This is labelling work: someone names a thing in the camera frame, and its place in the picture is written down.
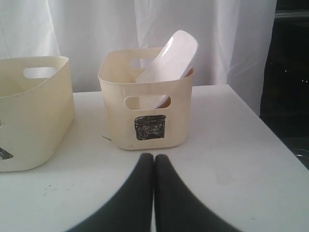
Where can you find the cream bin with square mark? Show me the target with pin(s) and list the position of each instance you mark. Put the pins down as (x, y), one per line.
(144, 115)

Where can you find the cream bin with triangle mark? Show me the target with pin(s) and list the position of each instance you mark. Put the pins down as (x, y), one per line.
(36, 110)

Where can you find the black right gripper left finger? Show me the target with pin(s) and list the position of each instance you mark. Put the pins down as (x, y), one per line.
(130, 208)

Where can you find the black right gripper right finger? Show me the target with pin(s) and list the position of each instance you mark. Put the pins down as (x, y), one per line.
(177, 209)

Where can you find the white square plate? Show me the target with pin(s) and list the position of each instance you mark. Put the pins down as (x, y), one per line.
(173, 62)

